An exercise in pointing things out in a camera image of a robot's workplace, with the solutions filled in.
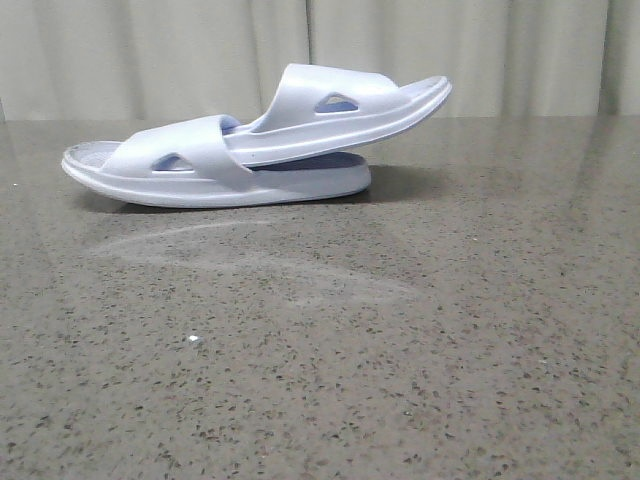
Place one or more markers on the light blue slipper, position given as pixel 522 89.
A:
pixel 319 109
pixel 189 165

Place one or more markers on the beige curtain backdrop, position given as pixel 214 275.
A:
pixel 118 60

